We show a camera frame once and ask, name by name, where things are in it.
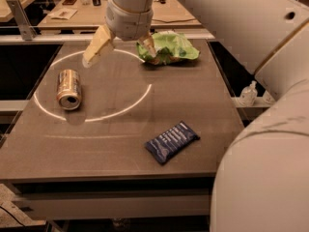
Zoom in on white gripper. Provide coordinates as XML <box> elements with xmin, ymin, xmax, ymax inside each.
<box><xmin>82</xmin><ymin>0</ymin><xmax>156</xmax><ymax>68</ymax></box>

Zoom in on orange soda can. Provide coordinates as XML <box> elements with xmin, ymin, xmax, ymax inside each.
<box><xmin>56</xmin><ymin>70</ymin><xmax>82</xmax><ymax>110</ymax></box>

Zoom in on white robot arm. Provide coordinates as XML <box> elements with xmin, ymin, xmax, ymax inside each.
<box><xmin>105</xmin><ymin>0</ymin><xmax>309</xmax><ymax>232</ymax></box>

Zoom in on green chip bag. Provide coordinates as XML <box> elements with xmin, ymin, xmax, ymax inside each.
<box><xmin>136</xmin><ymin>31</ymin><xmax>200</xmax><ymax>66</ymax></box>

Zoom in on white packet on desk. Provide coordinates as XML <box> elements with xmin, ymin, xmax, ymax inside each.
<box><xmin>49</xmin><ymin>8</ymin><xmax>77</xmax><ymax>20</ymax></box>

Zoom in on blue snack packet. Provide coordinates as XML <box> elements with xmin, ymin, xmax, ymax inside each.
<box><xmin>145</xmin><ymin>121</ymin><xmax>200</xmax><ymax>164</ymax></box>

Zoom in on clear sanitizer bottle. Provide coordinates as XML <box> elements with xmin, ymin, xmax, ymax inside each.
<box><xmin>239</xmin><ymin>80</ymin><xmax>258</xmax><ymax>106</ymax></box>
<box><xmin>262</xmin><ymin>91</ymin><xmax>275</xmax><ymax>104</ymax></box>

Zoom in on white drawer front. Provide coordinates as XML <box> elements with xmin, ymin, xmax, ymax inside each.
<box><xmin>13</xmin><ymin>191</ymin><xmax>211</xmax><ymax>220</ymax></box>

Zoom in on left metal bracket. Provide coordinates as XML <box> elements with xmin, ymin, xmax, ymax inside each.
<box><xmin>7</xmin><ymin>0</ymin><xmax>37</xmax><ymax>41</ymax></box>

